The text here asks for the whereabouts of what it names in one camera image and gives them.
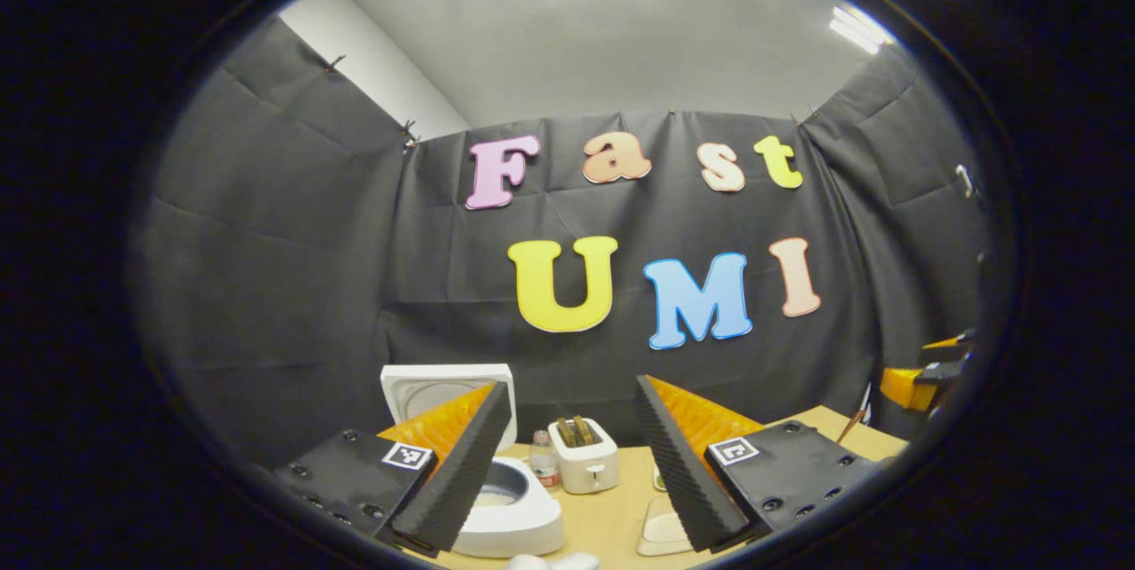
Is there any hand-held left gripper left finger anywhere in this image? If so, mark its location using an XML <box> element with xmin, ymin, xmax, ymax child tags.
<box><xmin>273</xmin><ymin>381</ymin><xmax>513</xmax><ymax>558</ymax></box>

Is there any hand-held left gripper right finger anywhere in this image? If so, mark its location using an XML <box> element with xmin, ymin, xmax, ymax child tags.
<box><xmin>634</xmin><ymin>375</ymin><xmax>885</xmax><ymax>553</ymax></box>

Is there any white rice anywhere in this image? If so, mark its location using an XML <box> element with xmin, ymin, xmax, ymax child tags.
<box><xmin>643</xmin><ymin>504</ymin><xmax>688</xmax><ymax>549</ymax></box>

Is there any white rice cooker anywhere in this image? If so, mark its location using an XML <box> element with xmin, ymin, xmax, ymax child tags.
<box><xmin>381</xmin><ymin>363</ymin><xmax>564</xmax><ymax>558</ymax></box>

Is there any clear plastic tray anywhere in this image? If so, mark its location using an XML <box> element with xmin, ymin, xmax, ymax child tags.
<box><xmin>637</xmin><ymin>495</ymin><xmax>694</xmax><ymax>557</ymax></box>

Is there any clear bottle red label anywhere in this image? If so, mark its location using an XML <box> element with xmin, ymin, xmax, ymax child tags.
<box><xmin>529</xmin><ymin>430</ymin><xmax>561</xmax><ymax>491</ymax></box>

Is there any white toaster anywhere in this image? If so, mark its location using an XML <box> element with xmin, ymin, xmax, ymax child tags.
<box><xmin>548</xmin><ymin>415</ymin><xmax>620</xmax><ymax>495</ymax></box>

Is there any black backdrop cloth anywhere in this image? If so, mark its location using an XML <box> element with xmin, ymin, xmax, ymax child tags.
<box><xmin>133</xmin><ymin>16</ymin><xmax>1007</xmax><ymax>473</ymax></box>

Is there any small ceiling light panel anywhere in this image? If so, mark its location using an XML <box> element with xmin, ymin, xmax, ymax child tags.
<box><xmin>831</xmin><ymin>7</ymin><xmax>892</xmax><ymax>53</ymax></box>

